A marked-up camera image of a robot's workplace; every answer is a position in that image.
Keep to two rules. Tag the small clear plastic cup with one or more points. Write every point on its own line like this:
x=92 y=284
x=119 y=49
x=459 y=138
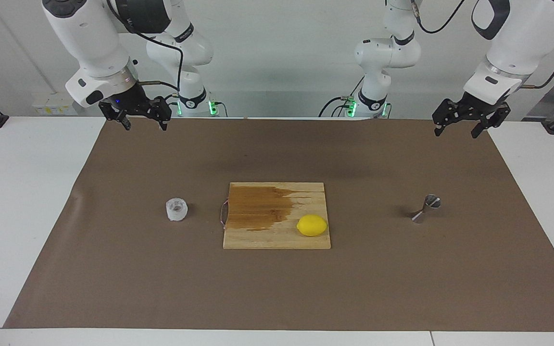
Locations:
x=176 y=214

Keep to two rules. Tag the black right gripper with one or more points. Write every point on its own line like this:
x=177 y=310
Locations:
x=132 y=101

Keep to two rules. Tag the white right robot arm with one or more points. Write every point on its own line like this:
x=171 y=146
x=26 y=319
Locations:
x=89 y=43

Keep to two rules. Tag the brown paper table mat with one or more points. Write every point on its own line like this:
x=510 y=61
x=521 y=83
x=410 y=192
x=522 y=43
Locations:
x=113 y=269

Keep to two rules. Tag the wooden cutting board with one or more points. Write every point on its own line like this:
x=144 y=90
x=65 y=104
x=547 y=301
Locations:
x=267 y=238

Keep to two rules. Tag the white wall socket box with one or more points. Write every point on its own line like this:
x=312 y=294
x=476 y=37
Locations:
x=51 y=105

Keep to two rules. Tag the yellow lemon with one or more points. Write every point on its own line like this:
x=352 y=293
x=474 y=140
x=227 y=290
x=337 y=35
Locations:
x=311 y=226

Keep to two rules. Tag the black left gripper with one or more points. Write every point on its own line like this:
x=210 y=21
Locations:
x=481 y=106

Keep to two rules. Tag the steel double jigger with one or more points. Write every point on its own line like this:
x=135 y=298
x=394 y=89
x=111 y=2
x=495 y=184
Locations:
x=432 y=202

